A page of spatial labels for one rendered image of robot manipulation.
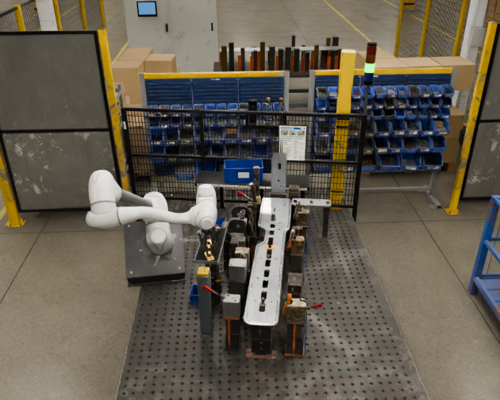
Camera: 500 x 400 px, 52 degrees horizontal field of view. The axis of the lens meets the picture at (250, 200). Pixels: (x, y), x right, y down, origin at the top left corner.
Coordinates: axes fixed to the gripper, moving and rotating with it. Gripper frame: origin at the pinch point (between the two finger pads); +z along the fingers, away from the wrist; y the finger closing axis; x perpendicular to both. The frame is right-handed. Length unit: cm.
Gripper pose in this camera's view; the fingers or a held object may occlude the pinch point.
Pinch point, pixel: (209, 250)
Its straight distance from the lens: 296.7
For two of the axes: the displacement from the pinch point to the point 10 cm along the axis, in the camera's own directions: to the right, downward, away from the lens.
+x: -3.2, -4.6, 8.3
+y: 9.5, -1.7, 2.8
